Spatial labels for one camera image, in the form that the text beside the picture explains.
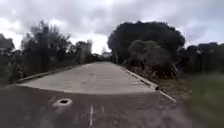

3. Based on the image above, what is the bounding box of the grass verge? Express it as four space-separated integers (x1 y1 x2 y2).
151 71 224 128

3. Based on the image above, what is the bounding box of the dark hedge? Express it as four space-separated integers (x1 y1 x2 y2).
176 41 224 74

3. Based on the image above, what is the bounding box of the row of trees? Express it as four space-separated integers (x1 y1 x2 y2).
0 20 96 84

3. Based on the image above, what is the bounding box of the large dark tree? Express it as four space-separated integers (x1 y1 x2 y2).
107 20 186 65

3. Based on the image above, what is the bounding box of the green bush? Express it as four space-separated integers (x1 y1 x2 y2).
125 39 175 80

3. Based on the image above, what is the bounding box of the pale concrete road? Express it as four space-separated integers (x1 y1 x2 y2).
18 61 156 96

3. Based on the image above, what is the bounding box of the drain cover with pale rim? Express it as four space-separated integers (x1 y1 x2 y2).
52 97 73 107

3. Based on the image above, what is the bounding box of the building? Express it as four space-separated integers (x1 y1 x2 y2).
75 39 93 64

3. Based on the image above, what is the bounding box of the dark grey asphalt road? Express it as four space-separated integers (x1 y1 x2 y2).
0 84 201 128

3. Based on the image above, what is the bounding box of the concrete kerb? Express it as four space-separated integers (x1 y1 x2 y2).
15 63 88 84
117 64 177 103

